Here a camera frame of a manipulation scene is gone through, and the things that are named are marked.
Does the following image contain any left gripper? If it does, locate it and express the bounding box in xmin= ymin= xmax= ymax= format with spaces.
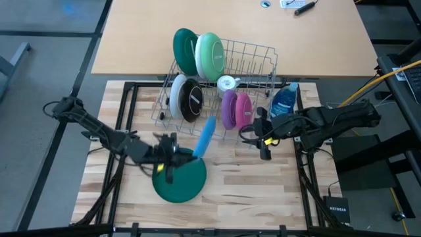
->
xmin=151 ymin=132 xmax=201 ymax=167

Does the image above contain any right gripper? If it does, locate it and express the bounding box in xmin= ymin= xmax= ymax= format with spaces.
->
xmin=252 ymin=107 xmax=299 ymax=142

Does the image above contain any pink plate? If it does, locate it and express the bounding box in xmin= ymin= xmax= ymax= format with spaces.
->
xmin=234 ymin=92 xmax=254 ymax=130

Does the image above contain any dark green plate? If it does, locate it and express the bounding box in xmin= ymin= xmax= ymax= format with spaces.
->
xmin=151 ymin=147 xmax=208 ymax=204
xmin=172 ymin=28 xmax=199 ymax=77

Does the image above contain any blue plate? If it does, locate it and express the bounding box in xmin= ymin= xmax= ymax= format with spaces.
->
xmin=192 ymin=115 xmax=217 ymax=159

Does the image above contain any purple plate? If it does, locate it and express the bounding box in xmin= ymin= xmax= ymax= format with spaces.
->
xmin=220 ymin=89 xmax=239 ymax=131

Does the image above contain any wire dish rack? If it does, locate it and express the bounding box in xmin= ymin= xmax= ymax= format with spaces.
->
xmin=151 ymin=37 xmax=279 ymax=149

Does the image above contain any black plate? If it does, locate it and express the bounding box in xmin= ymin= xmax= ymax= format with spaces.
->
xmin=178 ymin=78 xmax=205 ymax=124

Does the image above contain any white plate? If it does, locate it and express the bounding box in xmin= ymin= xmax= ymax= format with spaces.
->
xmin=168 ymin=74 xmax=188 ymax=120

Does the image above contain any light green plate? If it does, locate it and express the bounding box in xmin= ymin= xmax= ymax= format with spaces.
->
xmin=195 ymin=32 xmax=226 ymax=84

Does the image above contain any blue dish soap bottle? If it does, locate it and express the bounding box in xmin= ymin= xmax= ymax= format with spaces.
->
xmin=269 ymin=82 xmax=299 ymax=120

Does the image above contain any white mug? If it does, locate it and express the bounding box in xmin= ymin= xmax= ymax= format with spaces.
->
xmin=216 ymin=74 xmax=242 ymax=98

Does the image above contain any black marker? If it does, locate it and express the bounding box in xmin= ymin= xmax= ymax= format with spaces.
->
xmin=293 ymin=1 xmax=318 ymax=16

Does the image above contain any white power strip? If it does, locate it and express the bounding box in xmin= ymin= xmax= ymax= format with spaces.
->
xmin=279 ymin=0 xmax=307 ymax=9

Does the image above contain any black network router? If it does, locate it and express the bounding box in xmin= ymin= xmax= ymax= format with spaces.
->
xmin=322 ymin=196 xmax=351 ymax=225

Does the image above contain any tan desk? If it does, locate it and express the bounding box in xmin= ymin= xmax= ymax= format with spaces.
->
xmin=91 ymin=0 xmax=379 ymax=78

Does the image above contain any black side desk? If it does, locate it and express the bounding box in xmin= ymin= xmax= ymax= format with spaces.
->
xmin=332 ymin=38 xmax=421 ymax=188

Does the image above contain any white sticker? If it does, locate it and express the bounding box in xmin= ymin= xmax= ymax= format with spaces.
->
xmin=392 ymin=66 xmax=407 ymax=82

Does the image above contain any black keyboard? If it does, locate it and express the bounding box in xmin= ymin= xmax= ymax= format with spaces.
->
xmin=402 ymin=64 xmax=421 ymax=106

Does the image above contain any black right camera cable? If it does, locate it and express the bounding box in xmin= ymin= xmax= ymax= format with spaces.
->
xmin=237 ymin=124 xmax=264 ymax=145

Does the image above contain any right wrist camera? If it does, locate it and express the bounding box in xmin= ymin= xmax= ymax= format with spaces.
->
xmin=259 ymin=140 xmax=273 ymax=162

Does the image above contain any black table frame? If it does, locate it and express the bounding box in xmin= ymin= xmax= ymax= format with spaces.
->
xmin=0 ymin=81 xmax=421 ymax=237

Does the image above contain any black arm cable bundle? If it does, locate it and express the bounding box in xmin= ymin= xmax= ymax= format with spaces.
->
xmin=297 ymin=157 xmax=340 ymax=228
xmin=72 ymin=153 xmax=128 ymax=228

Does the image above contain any yellow cable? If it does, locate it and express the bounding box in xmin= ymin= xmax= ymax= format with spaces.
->
xmin=389 ymin=187 xmax=410 ymax=236
xmin=337 ymin=59 xmax=421 ymax=108

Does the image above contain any grey furniture frame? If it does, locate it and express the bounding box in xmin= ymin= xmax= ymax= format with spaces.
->
xmin=0 ymin=41 xmax=32 ymax=99

